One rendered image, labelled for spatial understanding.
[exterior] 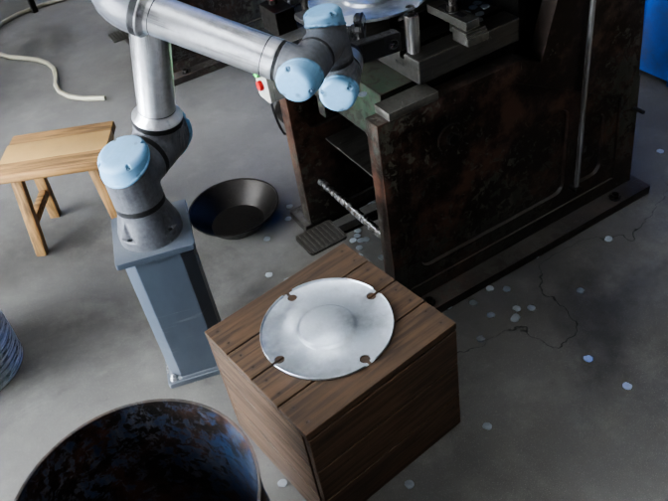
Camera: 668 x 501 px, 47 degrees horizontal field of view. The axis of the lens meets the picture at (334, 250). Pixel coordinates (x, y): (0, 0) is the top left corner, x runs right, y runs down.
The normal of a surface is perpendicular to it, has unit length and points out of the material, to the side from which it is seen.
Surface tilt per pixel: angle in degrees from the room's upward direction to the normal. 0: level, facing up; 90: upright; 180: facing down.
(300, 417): 0
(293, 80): 90
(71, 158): 0
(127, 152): 8
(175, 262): 90
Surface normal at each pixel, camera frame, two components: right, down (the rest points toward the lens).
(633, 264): -0.14, -0.74
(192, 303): 0.27, 0.61
